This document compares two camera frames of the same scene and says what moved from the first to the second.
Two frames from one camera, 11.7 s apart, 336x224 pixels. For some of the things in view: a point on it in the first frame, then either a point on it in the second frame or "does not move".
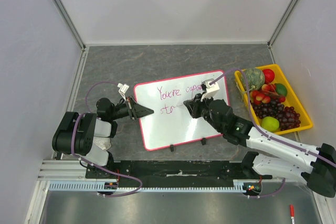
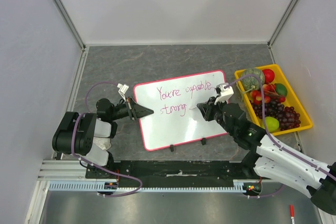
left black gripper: x=137 y=110 does not move
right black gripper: x=199 y=105 → x=210 y=108
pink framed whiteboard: x=171 y=124 does not move
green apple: x=270 y=124 does not move
